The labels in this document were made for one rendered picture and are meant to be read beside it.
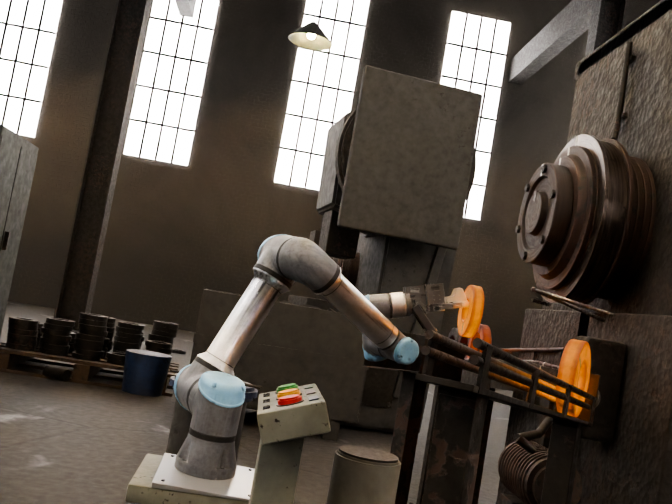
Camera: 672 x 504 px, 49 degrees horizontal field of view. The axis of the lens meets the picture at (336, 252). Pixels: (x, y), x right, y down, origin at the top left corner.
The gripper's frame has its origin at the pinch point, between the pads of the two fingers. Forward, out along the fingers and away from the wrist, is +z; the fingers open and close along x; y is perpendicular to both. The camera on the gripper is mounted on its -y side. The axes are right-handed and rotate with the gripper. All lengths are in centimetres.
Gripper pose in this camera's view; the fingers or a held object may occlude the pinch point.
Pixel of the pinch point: (471, 304)
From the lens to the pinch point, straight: 225.5
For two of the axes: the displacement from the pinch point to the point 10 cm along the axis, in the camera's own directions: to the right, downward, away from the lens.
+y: -1.0, -9.9, 0.7
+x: -0.9, 0.8, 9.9
